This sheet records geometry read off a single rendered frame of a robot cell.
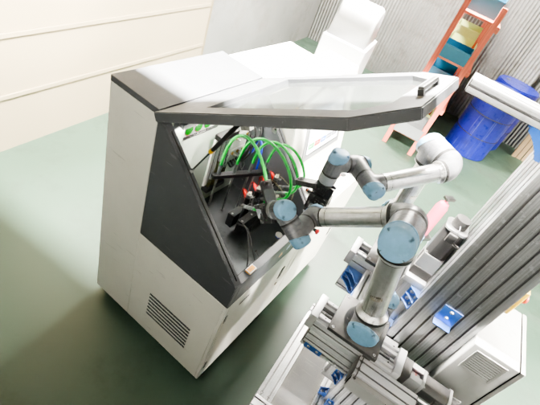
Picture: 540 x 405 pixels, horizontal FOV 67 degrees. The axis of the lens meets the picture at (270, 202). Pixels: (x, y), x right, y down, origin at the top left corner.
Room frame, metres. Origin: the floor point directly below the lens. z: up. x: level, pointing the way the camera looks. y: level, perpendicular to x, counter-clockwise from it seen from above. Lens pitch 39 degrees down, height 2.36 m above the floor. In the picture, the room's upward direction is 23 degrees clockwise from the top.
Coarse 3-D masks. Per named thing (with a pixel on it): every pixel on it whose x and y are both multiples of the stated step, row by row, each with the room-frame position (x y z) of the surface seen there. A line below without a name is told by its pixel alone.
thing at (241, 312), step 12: (288, 252) 1.61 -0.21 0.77; (276, 264) 1.50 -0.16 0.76; (264, 276) 1.40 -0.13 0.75; (276, 276) 1.62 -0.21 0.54; (252, 288) 1.31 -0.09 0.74; (264, 288) 1.51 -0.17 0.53; (240, 300) 1.22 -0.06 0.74; (252, 300) 1.40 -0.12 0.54; (264, 300) 1.63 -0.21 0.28; (228, 312) 1.13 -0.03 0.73; (240, 312) 1.30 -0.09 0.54; (252, 312) 1.51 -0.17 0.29; (228, 324) 1.21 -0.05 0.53; (240, 324) 1.40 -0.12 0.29; (228, 336) 1.29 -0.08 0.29; (216, 348) 1.19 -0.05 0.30
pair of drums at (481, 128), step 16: (496, 80) 6.52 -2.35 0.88; (512, 80) 6.52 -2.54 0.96; (528, 96) 6.16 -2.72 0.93; (464, 112) 5.85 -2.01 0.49; (480, 112) 5.63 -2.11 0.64; (496, 112) 5.56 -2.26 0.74; (464, 128) 5.67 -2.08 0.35; (480, 128) 5.58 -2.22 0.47; (496, 128) 5.56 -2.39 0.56; (512, 128) 6.25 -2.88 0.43; (464, 144) 5.59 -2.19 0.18; (480, 144) 5.56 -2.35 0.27; (496, 144) 6.20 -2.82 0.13; (480, 160) 5.64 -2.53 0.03
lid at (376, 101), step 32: (224, 96) 1.51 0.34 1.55; (256, 96) 1.55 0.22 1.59; (288, 96) 1.50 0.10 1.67; (320, 96) 1.46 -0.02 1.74; (352, 96) 1.41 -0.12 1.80; (384, 96) 1.38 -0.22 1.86; (416, 96) 1.26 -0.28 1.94; (288, 128) 1.10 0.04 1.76; (320, 128) 1.07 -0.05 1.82; (352, 128) 1.05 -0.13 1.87
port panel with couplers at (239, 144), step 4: (240, 128) 1.81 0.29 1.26; (240, 132) 1.83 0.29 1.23; (244, 132) 1.86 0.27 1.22; (248, 132) 1.90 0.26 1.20; (248, 136) 1.88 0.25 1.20; (236, 140) 1.81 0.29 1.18; (240, 140) 1.79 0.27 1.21; (244, 140) 1.89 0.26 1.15; (236, 144) 1.82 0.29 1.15; (240, 144) 1.86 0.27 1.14; (244, 144) 1.90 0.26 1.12; (232, 148) 1.80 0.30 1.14; (236, 148) 1.83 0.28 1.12; (240, 148) 1.88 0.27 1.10; (232, 152) 1.80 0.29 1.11; (236, 152) 1.85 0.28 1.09; (232, 156) 1.82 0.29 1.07; (228, 160) 1.80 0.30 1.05
